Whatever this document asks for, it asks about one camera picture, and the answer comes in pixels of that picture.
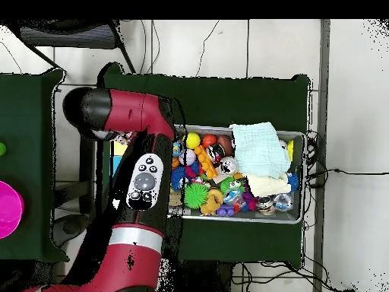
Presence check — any mint green waffle cloth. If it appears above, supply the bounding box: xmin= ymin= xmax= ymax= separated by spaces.
xmin=229 ymin=121 xmax=292 ymax=179

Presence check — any colourful spotted cloth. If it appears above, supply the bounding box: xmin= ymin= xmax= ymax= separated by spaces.
xmin=113 ymin=131 xmax=136 ymax=146

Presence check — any cream waffle cloth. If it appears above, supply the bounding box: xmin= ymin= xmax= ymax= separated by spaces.
xmin=245 ymin=172 xmax=293 ymax=198

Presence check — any wooden box with three holes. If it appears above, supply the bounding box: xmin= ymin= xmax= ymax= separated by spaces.
xmin=107 ymin=138 xmax=130 ymax=183

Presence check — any white baseball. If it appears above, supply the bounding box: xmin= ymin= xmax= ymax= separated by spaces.
xmin=179 ymin=148 xmax=198 ymax=167

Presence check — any orange plastic brick block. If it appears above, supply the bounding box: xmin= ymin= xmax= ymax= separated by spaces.
xmin=193 ymin=144 xmax=219 ymax=180

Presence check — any yellow ball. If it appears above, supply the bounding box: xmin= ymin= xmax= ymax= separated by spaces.
xmin=184 ymin=132 xmax=202 ymax=151

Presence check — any orange ball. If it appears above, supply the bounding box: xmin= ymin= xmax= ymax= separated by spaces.
xmin=201 ymin=133 xmax=218 ymax=149

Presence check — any brown football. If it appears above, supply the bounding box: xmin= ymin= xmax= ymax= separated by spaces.
xmin=217 ymin=134 xmax=234 ymax=158

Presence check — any green spiky ball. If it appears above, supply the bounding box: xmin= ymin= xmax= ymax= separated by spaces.
xmin=183 ymin=182 xmax=210 ymax=211

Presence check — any green spiky toy with eyes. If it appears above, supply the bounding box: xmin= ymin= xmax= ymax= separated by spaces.
xmin=220 ymin=176 xmax=246 ymax=196

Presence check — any black upright panel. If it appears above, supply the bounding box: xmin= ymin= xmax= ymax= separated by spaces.
xmin=79 ymin=136 xmax=96 ymax=215

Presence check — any dark grey oval base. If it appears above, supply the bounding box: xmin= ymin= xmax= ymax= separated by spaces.
xmin=50 ymin=213 xmax=90 ymax=248

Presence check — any dark green side tablecloth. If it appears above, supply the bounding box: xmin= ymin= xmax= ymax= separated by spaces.
xmin=0 ymin=68 xmax=70 ymax=264

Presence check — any black mesh chair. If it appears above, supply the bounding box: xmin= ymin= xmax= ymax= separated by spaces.
xmin=5 ymin=19 xmax=137 ymax=75

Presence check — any pink round disc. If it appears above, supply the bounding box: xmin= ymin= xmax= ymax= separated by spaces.
xmin=0 ymin=180 xmax=25 ymax=240

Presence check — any shallow wire mesh bin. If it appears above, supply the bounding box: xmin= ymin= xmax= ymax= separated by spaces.
xmin=166 ymin=123 xmax=308 ymax=225

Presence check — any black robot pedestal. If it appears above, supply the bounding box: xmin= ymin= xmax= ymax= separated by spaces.
xmin=169 ymin=259 xmax=236 ymax=292

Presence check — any black power cable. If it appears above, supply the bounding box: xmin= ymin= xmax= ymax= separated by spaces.
xmin=306 ymin=167 xmax=389 ymax=189

